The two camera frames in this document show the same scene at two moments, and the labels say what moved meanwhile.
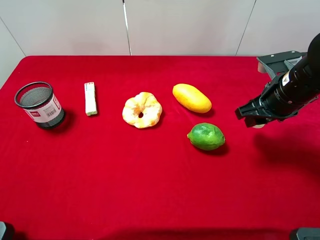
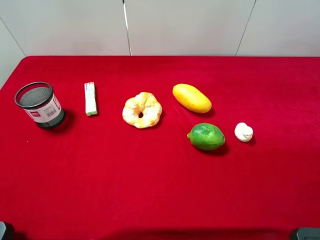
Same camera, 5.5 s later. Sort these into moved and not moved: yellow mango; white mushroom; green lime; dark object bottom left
Moved: white mushroom
Not moved: dark object bottom left; green lime; yellow mango
